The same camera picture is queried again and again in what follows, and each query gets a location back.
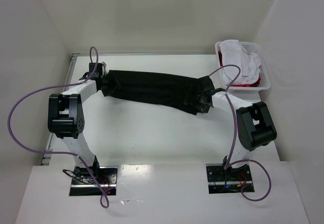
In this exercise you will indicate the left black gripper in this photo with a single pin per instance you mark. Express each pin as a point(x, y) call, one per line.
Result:
point(105, 83)

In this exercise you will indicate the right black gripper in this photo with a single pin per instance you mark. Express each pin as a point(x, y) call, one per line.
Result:
point(203, 98)

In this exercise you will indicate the black t shirt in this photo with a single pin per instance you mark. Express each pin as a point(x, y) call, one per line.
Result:
point(158, 88)

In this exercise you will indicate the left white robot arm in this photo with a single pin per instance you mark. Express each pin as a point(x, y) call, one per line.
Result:
point(67, 121)

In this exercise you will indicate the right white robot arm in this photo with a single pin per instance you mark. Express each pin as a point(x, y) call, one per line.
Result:
point(253, 126)

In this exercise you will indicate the white t shirt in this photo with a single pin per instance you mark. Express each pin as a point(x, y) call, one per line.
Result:
point(240, 67)

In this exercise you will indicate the white plastic basket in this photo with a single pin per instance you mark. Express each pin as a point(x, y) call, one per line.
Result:
point(265, 81)

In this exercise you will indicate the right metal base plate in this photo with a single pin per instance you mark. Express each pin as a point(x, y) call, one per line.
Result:
point(229, 181)

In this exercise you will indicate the metal base plate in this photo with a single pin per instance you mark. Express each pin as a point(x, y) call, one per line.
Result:
point(82, 184)
point(229, 181)

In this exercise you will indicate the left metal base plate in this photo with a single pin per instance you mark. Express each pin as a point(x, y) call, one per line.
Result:
point(82, 184)

